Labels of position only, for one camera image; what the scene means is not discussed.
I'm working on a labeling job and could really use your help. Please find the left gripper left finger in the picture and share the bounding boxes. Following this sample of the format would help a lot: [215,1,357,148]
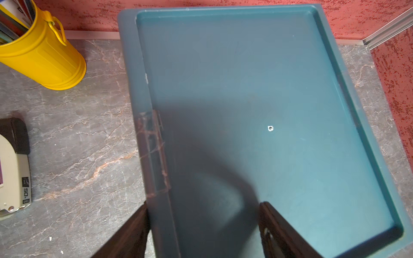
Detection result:
[93,203,150,258]

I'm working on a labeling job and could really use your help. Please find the pens in bucket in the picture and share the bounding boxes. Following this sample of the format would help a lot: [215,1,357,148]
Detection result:
[1,0,35,45]

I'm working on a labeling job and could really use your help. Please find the white stapler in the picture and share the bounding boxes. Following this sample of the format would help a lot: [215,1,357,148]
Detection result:
[1,118,33,220]

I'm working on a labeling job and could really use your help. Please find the yellow pen bucket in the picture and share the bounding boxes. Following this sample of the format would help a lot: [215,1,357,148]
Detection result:
[1,1,87,90]

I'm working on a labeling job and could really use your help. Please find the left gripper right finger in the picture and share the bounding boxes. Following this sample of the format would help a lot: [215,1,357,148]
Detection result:
[259,202,321,258]

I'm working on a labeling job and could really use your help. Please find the teal drawer cabinet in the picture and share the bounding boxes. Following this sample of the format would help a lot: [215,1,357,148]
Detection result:
[118,4,413,258]

